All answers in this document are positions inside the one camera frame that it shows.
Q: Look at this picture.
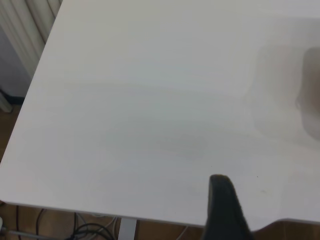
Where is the grey floor bar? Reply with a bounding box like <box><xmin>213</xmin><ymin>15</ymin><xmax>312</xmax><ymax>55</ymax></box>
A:
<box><xmin>0</xmin><ymin>228</ymin><xmax>49</xmax><ymax>240</ymax></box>

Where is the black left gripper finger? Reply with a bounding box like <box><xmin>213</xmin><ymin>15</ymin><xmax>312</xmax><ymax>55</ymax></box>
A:
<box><xmin>202</xmin><ymin>174</ymin><xmax>256</xmax><ymax>240</ymax></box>

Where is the white table leg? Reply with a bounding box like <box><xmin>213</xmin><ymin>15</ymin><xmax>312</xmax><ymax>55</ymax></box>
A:
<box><xmin>117</xmin><ymin>217</ymin><xmax>138</xmax><ymax>240</ymax></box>

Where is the thin black hanging cable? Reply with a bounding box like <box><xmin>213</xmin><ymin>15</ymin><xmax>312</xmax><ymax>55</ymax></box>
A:
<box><xmin>14</xmin><ymin>204</ymin><xmax>20</xmax><ymax>233</ymax></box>

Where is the black coiled floor cable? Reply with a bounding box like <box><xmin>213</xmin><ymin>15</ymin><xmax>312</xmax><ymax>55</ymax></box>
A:
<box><xmin>63</xmin><ymin>221</ymin><xmax>121</xmax><ymax>240</ymax></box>

